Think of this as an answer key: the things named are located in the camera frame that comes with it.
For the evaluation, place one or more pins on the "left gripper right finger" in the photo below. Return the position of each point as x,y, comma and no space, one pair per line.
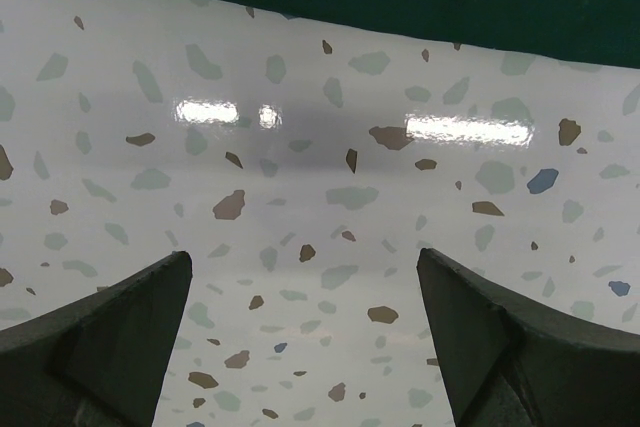
507,360

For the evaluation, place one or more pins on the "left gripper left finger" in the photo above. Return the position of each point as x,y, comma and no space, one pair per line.
98,361

